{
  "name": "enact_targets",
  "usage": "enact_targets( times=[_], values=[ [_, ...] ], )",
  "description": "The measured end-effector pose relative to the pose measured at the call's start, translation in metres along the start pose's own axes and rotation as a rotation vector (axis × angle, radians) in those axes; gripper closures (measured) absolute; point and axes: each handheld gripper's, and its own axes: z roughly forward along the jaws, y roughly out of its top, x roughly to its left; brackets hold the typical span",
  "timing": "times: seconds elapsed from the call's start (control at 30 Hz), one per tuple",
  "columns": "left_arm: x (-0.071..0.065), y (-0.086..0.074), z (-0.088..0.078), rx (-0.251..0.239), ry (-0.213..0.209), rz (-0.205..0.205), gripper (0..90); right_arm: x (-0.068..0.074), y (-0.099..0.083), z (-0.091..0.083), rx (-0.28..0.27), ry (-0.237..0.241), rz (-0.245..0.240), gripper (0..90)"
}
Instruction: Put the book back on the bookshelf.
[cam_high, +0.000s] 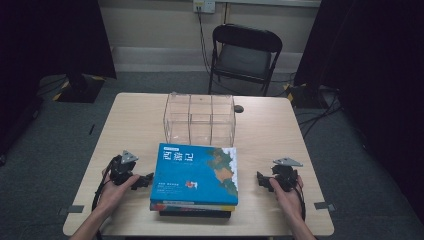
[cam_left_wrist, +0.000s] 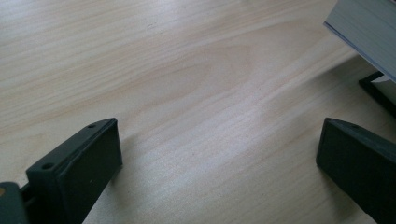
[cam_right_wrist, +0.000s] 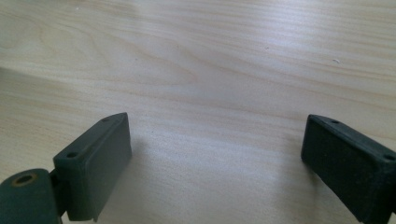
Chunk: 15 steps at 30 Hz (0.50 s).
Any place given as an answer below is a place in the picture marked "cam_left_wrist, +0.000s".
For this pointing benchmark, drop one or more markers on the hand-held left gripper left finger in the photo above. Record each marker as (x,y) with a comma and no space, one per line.
(74,174)

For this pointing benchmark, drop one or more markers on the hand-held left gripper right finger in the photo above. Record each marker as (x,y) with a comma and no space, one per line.
(358,168)

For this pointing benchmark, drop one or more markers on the black book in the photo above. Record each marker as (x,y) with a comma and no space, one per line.
(377,95)

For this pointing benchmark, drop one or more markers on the thick blue book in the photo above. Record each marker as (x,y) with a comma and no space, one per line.
(367,31)

